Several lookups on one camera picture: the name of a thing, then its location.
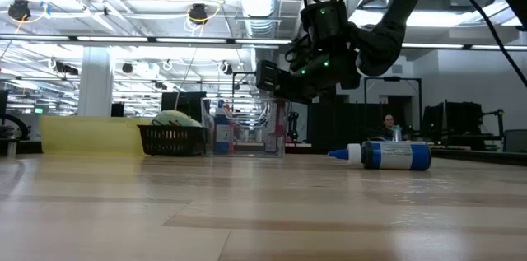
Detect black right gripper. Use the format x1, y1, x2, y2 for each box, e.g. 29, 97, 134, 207
254, 49, 363, 104

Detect white bottle with red cap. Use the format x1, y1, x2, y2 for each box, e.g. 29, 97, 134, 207
224, 103, 242, 154

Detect blue bottle with white label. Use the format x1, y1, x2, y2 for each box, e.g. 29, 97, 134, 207
212, 99, 232, 156

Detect black partition panel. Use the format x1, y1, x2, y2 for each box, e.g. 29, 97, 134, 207
307, 101, 386, 151

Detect clear plastic container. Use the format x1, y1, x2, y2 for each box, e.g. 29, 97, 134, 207
200, 96, 291, 158

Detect person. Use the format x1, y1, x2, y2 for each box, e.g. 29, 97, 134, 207
379, 113, 399, 142

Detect dark bottle with blue cap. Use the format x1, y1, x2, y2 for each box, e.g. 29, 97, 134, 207
327, 140, 433, 172

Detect black background monitor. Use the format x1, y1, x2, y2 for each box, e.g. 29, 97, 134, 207
160, 91, 208, 124

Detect dark workstation monitors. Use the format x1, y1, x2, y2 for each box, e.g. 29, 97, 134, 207
422, 100, 506, 151

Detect small black mesh basket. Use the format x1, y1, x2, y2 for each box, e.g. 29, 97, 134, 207
137, 119, 208, 157

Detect ceiling light bar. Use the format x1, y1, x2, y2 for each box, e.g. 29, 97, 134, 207
0, 34, 294, 47

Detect white building column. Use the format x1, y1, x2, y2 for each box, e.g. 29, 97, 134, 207
77, 45, 115, 117

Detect yellow translucent bin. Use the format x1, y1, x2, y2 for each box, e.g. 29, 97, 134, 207
39, 114, 152, 156

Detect black metal rack frame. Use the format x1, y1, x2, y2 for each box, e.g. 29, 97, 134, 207
363, 75, 423, 108

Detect black ceiling cable reel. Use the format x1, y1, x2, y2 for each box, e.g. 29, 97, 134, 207
187, 2, 210, 26
7, 0, 33, 22

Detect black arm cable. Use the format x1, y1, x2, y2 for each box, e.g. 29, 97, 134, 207
444, 0, 527, 89

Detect black aluminium table frame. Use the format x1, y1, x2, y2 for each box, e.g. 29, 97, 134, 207
427, 147, 527, 167

